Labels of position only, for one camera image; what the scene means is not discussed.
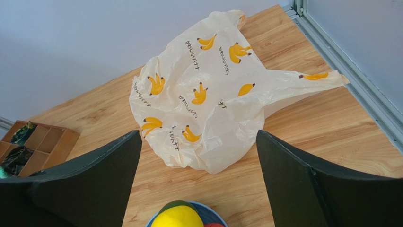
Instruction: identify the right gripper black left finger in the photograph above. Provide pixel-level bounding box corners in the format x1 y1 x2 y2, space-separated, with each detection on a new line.
0 131 142 227

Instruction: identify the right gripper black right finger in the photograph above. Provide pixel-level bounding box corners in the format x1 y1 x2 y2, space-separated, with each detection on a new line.
256 130 403 227

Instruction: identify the yellow lemon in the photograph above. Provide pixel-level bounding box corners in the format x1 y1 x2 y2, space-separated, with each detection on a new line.
151 206 204 227

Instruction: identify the red strawberry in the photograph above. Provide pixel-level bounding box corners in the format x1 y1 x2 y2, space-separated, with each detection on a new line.
204 223 224 227

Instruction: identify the banana print plastic bag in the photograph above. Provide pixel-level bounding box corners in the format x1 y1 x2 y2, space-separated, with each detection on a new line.
129 10 346 174

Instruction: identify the brown divided organizer tray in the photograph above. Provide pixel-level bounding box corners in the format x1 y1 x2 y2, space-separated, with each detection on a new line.
0 121 80 177

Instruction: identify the green avocado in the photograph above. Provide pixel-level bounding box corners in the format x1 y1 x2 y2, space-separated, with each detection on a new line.
158 200 198 214

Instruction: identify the dark rolled sock front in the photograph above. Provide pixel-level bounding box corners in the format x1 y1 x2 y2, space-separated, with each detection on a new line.
1 146 34 176

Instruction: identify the dark rolled sock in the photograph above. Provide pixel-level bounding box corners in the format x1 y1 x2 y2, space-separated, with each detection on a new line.
10 122 37 146
1 146 34 176

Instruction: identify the dark rolled sock back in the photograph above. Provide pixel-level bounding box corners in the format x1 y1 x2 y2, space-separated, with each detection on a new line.
10 122 37 146

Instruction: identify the teal sock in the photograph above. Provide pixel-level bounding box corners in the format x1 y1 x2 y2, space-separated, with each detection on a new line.
0 166 9 179

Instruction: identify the blue plate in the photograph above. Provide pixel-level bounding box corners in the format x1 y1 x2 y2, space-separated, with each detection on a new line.
146 201 228 227

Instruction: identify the aluminium frame rail right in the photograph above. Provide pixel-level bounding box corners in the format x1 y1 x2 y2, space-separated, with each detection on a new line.
283 0 403 152

